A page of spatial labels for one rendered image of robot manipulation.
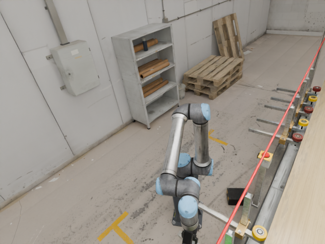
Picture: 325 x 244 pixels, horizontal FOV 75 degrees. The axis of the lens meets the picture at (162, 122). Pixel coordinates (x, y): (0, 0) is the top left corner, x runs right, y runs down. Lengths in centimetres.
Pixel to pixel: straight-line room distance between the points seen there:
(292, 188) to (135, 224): 164
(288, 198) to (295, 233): 23
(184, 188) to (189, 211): 14
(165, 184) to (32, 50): 234
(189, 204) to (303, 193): 91
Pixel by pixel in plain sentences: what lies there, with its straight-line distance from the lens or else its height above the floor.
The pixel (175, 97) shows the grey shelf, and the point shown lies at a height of 19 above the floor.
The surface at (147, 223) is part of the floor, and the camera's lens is 258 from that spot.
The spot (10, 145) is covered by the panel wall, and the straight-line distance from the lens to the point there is 321.
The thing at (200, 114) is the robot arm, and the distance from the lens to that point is 144.
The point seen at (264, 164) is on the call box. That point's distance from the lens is 146.
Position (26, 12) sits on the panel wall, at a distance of 299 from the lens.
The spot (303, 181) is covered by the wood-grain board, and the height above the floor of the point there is 90.
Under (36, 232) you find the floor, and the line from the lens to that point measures 308.
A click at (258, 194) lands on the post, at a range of 171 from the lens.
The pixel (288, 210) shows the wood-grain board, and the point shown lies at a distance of 164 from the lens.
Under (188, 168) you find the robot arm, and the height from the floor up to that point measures 81.
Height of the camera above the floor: 221
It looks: 35 degrees down
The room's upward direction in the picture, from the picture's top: 9 degrees counter-clockwise
